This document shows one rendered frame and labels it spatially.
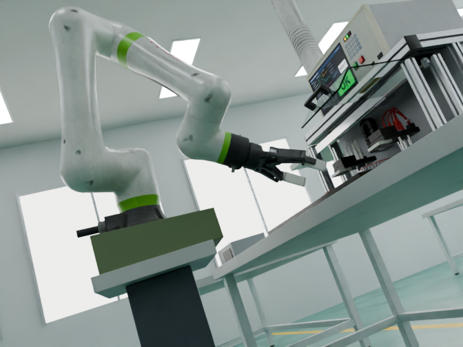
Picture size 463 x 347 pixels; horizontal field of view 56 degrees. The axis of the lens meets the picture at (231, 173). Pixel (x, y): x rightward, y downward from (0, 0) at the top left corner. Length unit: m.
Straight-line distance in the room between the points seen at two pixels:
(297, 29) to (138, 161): 2.21
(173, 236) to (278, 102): 6.18
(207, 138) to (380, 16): 0.74
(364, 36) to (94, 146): 0.93
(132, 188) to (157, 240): 0.18
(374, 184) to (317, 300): 5.53
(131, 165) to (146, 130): 5.20
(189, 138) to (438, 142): 0.61
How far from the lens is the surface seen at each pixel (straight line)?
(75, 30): 1.32
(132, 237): 1.19
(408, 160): 0.91
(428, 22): 1.69
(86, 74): 1.29
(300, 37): 3.25
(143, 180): 1.29
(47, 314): 5.82
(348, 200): 1.09
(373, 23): 1.53
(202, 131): 1.14
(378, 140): 1.43
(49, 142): 6.37
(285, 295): 6.30
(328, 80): 1.74
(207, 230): 1.20
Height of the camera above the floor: 0.60
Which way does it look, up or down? 15 degrees up
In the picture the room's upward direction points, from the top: 19 degrees counter-clockwise
